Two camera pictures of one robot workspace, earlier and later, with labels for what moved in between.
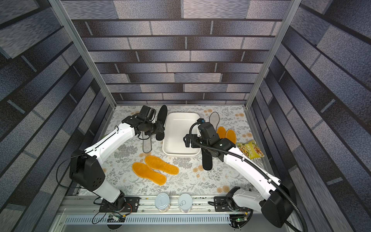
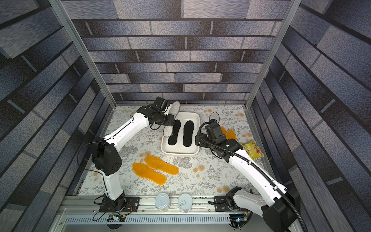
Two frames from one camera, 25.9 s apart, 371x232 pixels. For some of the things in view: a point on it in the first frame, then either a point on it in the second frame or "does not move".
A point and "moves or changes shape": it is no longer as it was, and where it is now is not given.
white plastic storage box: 177,124 does not move
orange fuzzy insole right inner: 221,131 does not move
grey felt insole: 147,142 → 168,130
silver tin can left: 162,202 does not move
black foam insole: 207,162 moves or changes shape
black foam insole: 162,117 → 172,139
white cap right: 185,202 does not move
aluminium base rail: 84,214 does not move
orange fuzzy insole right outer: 231,135 does not move
